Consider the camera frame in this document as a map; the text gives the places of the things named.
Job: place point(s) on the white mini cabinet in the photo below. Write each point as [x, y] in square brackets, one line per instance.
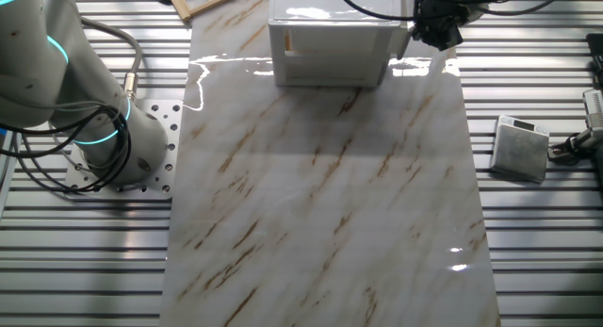
[325, 68]

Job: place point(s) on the small silver camera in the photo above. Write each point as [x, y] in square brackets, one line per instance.
[594, 108]

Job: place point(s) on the silver digital scale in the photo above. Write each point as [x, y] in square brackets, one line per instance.
[518, 152]

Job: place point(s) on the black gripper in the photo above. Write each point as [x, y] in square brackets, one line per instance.
[438, 16]

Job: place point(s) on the wooden window frame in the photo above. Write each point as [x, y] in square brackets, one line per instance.
[207, 4]

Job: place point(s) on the marble pattern board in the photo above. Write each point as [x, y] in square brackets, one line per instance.
[306, 223]

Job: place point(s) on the black mount block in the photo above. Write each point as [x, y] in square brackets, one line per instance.
[596, 58]

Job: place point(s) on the wooden block in cabinet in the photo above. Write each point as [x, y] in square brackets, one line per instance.
[287, 43]

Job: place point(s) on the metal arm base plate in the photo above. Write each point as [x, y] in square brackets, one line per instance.
[158, 178]

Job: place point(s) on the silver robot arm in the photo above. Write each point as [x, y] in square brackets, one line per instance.
[42, 58]

